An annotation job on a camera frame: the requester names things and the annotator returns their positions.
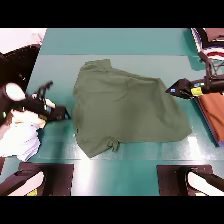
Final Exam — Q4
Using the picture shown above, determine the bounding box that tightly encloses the pale lavender garment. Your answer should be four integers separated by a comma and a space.
0, 121, 42, 163

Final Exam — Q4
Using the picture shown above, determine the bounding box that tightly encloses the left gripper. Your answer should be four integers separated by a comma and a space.
46, 104, 72, 122

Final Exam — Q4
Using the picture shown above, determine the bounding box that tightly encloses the striped garment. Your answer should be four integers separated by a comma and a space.
190, 27, 224, 62

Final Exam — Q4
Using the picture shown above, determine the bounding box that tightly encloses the orange garment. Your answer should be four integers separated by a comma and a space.
199, 92, 224, 143

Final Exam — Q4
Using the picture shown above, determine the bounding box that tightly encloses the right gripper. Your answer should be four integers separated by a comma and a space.
165, 77, 195, 100

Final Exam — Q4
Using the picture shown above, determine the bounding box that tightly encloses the olive green shirt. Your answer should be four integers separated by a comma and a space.
71, 58, 194, 159

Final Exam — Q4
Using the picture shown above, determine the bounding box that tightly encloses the cream garment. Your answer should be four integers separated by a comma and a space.
11, 94, 57, 130

